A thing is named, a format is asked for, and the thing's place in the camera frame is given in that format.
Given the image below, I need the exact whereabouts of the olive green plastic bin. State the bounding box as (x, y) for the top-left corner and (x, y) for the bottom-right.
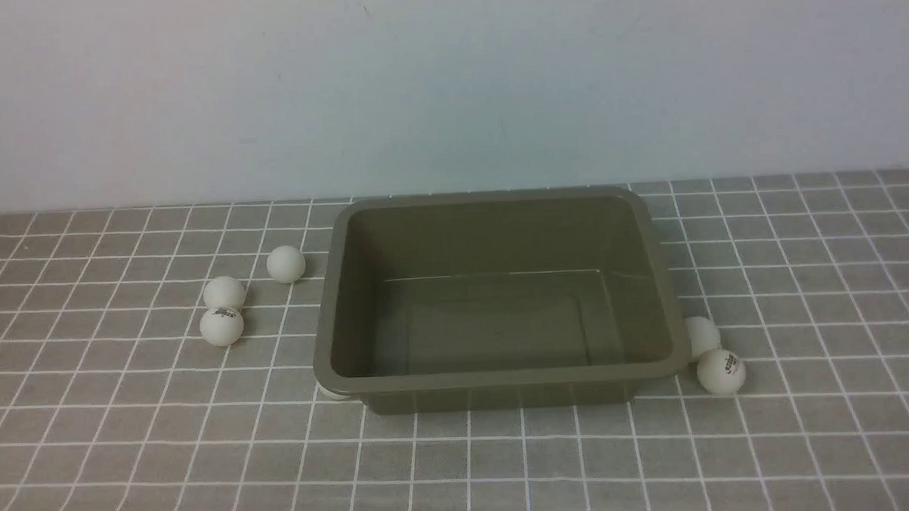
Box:
(313, 186), (691, 416)

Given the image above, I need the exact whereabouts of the white printed ping-pong ball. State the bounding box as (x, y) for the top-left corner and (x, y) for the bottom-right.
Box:
(696, 349), (747, 395)
(199, 305), (244, 348)

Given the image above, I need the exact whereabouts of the grey checkered tablecloth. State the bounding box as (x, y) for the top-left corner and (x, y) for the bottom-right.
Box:
(0, 169), (909, 511)

